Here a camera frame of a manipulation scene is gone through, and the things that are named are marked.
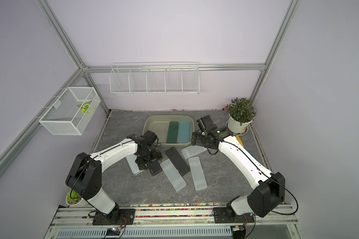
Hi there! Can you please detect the aluminium front rail frame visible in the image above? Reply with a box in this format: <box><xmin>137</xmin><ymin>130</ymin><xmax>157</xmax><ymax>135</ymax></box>
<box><xmin>44</xmin><ymin>203</ymin><xmax>304</xmax><ymax>239</ymax></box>

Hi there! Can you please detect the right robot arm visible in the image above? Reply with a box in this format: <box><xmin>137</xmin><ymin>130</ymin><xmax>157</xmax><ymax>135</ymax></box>
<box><xmin>191</xmin><ymin>115</ymin><xmax>285</xmax><ymax>218</ymax></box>

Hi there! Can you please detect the frosted white pencil case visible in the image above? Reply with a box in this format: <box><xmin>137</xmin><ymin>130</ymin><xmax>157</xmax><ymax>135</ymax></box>
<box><xmin>188</xmin><ymin>157</ymin><xmax>207</xmax><ymax>191</ymax></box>
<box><xmin>160</xmin><ymin>159</ymin><xmax>186</xmax><ymax>192</ymax></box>
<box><xmin>181</xmin><ymin>145</ymin><xmax>207</xmax><ymax>159</ymax></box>

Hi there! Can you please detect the dark green pencil case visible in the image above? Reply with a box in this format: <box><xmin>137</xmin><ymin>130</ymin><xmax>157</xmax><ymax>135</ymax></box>
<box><xmin>166</xmin><ymin>121</ymin><xmax>179</xmax><ymax>143</ymax></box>

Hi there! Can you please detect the white mesh wall basket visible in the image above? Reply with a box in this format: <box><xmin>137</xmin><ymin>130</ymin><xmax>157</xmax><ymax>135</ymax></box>
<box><xmin>39</xmin><ymin>87</ymin><xmax>101</xmax><ymax>135</ymax></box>

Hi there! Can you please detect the small succulent white pot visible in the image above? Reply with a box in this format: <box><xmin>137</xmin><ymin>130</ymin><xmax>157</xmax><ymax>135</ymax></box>
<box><xmin>66</xmin><ymin>190</ymin><xmax>88</xmax><ymax>207</ymax></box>

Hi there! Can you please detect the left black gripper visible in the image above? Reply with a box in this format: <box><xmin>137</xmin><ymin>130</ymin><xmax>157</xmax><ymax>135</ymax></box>
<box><xmin>137</xmin><ymin>148</ymin><xmax>163</xmax><ymax>170</ymax></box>

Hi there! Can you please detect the white wire wall shelf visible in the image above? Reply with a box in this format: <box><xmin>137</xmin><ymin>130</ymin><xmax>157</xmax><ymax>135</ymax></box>
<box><xmin>109</xmin><ymin>62</ymin><xmax>200</xmax><ymax>95</ymax></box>

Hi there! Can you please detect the green leaf toy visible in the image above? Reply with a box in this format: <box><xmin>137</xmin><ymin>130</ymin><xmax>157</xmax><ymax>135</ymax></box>
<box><xmin>77</xmin><ymin>101</ymin><xmax>93</xmax><ymax>115</ymax></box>

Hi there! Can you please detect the yellow blue garden fork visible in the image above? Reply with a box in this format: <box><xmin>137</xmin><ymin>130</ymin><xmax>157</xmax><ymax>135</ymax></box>
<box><xmin>235</xmin><ymin>135</ymin><xmax>254</xmax><ymax>157</ymax></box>

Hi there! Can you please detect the pale white pencil case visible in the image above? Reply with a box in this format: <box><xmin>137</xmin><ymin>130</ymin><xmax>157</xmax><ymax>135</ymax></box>
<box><xmin>126</xmin><ymin>154</ymin><xmax>145</xmax><ymax>175</ymax></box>

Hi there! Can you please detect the light blue pencil case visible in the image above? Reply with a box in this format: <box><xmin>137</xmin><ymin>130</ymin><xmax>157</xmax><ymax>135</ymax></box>
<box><xmin>178</xmin><ymin>121</ymin><xmax>190</xmax><ymax>143</ymax></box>

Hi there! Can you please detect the potted green plant white pot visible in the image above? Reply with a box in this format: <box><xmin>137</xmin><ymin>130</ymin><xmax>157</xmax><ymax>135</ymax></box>
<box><xmin>226</xmin><ymin>98</ymin><xmax>257</xmax><ymax>134</ymax></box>

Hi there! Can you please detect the grey-green plastic storage box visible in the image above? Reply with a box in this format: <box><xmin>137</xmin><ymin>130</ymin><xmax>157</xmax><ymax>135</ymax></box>
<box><xmin>143</xmin><ymin>115</ymin><xmax>195</xmax><ymax>147</ymax></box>

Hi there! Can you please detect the black pencil case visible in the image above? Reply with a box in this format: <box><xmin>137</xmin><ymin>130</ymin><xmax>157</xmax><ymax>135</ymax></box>
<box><xmin>165</xmin><ymin>147</ymin><xmax>190</xmax><ymax>176</ymax></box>
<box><xmin>146</xmin><ymin>160</ymin><xmax>163</xmax><ymax>176</ymax></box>

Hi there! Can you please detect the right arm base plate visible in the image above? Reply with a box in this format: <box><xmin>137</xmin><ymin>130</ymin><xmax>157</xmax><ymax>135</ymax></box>
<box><xmin>211</xmin><ymin>207</ymin><xmax>255</xmax><ymax>224</ymax></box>

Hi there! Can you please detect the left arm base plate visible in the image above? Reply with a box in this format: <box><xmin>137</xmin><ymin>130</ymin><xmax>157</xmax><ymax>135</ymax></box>
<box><xmin>92</xmin><ymin>208</ymin><xmax>136</xmax><ymax>226</ymax></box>

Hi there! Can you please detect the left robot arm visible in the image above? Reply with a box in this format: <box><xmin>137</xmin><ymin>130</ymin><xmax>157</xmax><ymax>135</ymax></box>
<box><xmin>65</xmin><ymin>130</ymin><xmax>162</xmax><ymax>217</ymax></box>

